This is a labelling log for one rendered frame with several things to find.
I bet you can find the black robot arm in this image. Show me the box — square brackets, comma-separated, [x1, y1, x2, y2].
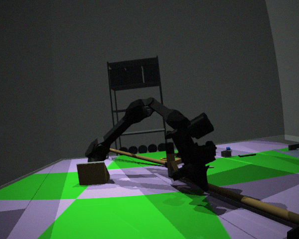
[85, 97, 217, 162]

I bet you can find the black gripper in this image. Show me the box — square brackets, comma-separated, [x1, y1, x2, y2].
[171, 142, 216, 192]

